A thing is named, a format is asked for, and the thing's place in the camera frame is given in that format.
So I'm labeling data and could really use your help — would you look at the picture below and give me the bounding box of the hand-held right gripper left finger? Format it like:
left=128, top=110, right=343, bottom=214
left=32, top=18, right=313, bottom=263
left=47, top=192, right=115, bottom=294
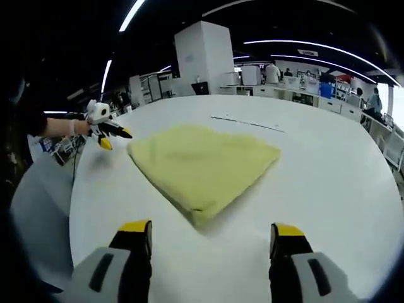
left=61, top=220, right=154, bottom=303

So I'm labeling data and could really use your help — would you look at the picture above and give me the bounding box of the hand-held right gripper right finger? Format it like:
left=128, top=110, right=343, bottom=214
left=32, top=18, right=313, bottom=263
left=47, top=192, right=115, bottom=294
left=269, top=222, right=364, bottom=303

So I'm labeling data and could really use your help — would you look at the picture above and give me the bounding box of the yellow garment with grey blue sleeves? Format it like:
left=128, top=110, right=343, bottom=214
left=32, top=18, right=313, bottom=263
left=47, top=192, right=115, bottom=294
left=126, top=123, right=282, bottom=227

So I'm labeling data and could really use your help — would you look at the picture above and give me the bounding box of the person's left hand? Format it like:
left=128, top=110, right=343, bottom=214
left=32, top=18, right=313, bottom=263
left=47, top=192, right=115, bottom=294
left=68, top=119, right=92, bottom=137

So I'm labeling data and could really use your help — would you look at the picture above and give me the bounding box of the ceiling light strip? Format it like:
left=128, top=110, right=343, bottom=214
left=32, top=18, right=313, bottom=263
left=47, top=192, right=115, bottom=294
left=100, top=59, right=113, bottom=95
left=119, top=0, right=146, bottom=32
left=244, top=40, right=402, bottom=86
left=274, top=54, right=378, bottom=83

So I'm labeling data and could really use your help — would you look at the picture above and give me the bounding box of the person's dark patterned clothing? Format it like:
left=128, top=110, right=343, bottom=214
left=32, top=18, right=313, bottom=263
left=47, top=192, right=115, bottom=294
left=0, top=104, right=48, bottom=196

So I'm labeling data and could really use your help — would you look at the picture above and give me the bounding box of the black box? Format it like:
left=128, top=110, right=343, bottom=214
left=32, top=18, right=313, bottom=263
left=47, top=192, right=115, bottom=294
left=191, top=81, right=210, bottom=95

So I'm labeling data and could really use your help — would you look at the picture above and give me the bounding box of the light grey chair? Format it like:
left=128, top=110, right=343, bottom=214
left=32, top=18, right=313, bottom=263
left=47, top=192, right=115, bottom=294
left=9, top=157, right=75, bottom=288

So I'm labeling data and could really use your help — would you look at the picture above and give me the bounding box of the white square pillar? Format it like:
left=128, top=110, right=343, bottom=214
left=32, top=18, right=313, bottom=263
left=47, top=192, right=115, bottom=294
left=174, top=20, right=235, bottom=96

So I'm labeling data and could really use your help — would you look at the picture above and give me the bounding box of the white mesh chair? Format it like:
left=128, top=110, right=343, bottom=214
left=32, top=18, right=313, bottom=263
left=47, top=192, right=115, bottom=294
left=377, top=122, right=404, bottom=173

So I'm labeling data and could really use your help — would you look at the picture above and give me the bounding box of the white cabinet row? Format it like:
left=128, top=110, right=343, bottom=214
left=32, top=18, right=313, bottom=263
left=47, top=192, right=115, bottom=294
left=220, top=83, right=364, bottom=122

